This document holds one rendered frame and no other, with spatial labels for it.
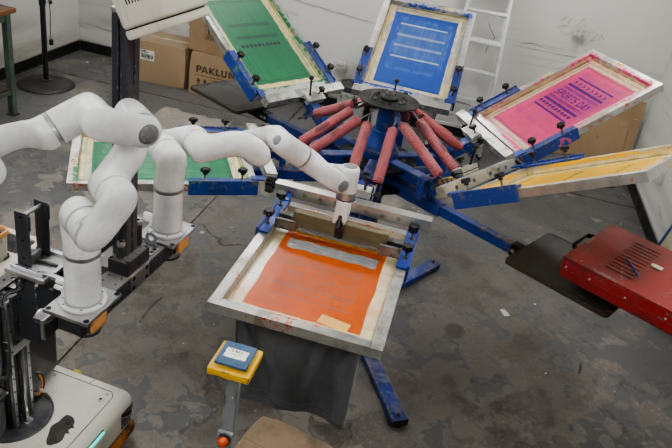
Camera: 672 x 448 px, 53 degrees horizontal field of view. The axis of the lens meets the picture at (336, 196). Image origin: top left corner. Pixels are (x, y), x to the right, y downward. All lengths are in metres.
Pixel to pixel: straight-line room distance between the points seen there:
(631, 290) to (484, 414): 1.21
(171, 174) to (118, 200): 0.45
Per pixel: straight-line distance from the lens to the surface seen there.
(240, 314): 2.19
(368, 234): 2.59
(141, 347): 3.56
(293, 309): 2.27
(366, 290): 2.42
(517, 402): 3.67
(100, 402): 2.90
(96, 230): 1.73
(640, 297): 2.62
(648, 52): 6.64
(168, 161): 2.11
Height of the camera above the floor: 2.33
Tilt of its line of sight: 27 degrees down
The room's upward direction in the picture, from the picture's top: 10 degrees clockwise
